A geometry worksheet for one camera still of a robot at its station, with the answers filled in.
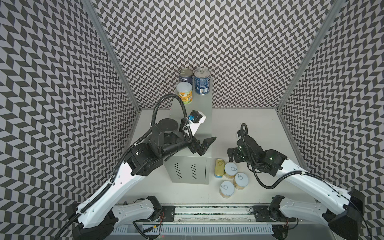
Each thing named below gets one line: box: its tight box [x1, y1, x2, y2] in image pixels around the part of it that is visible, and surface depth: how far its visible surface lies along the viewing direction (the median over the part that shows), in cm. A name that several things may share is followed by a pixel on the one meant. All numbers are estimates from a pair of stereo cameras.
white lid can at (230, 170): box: [224, 162, 238, 179], surface depth 84 cm
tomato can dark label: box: [178, 68, 193, 86], surface depth 76 cm
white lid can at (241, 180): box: [233, 172, 249, 190], surface depth 80 cm
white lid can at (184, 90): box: [176, 81, 193, 105], surface depth 73 cm
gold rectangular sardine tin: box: [214, 158, 225, 179], surface depth 86 cm
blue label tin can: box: [193, 68, 211, 95], surface depth 75 cm
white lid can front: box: [219, 180, 235, 199], surface depth 77 cm
